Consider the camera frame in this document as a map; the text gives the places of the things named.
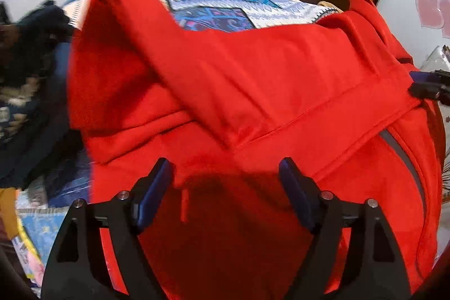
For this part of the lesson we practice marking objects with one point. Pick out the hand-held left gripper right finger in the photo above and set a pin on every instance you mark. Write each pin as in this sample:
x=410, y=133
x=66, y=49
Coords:
x=297, y=196

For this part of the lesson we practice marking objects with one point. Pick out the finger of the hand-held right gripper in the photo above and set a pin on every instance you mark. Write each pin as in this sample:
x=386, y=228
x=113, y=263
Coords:
x=423, y=77
x=430, y=92

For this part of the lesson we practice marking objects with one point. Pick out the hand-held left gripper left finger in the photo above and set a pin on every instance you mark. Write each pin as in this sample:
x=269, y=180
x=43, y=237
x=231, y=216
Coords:
x=154, y=194

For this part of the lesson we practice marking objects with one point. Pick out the red zip jacket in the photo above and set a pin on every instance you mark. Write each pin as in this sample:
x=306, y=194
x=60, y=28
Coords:
x=246, y=92

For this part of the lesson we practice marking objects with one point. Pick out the dark patterned clothes pile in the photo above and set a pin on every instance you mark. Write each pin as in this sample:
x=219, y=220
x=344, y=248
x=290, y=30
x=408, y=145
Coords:
x=31, y=75

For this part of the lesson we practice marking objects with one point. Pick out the clear plastic bag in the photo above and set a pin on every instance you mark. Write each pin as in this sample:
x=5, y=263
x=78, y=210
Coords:
x=439, y=57

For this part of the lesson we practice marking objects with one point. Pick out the beige blanket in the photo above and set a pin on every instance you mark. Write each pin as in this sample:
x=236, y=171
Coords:
x=330, y=6

